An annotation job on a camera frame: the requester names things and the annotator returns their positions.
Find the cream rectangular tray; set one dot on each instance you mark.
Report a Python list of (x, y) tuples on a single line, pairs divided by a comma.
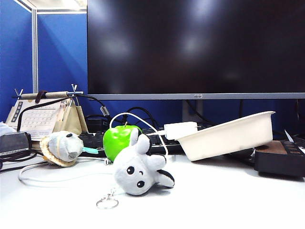
[(226, 140)]

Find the black power adapter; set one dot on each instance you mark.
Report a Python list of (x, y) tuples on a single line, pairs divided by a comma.
[(95, 124)]

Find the black device left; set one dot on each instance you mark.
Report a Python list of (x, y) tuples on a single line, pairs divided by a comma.
[(14, 143)]

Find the grey plush with straw hat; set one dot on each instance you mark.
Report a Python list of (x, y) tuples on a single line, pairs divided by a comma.
[(62, 145)]

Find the beige canvas stand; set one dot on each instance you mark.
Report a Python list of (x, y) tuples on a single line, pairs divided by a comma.
[(74, 121)]

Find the white desk calendar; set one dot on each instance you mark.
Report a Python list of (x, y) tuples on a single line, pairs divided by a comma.
[(38, 119)]

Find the large black computer monitor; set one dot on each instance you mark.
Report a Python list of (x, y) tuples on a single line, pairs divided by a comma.
[(190, 47)]

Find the black keyboard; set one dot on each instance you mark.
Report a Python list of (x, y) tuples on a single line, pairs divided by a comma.
[(155, 146)]

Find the grey plush octopus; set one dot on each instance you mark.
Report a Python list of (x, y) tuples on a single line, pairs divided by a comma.
[(133, 171)]

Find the grey monitor stand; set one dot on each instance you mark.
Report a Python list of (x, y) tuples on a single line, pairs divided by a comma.
[(193, 112)]

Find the green apple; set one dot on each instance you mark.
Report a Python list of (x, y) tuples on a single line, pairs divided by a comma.
[(116, 143)]

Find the wooden rod with metal crosses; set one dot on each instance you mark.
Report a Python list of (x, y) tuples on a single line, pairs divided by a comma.
[(54, 94)]

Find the white tissue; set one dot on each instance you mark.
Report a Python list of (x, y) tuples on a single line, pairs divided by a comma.
[(6, 128)]

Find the black and brown box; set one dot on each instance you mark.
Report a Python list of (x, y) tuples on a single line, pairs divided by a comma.
[(278, 162)]

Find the aluminium partition frame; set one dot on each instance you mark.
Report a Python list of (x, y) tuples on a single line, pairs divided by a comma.
[(35, 47)]

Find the white charger adapter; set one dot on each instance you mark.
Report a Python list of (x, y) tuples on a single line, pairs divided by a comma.
[(181, 130)]

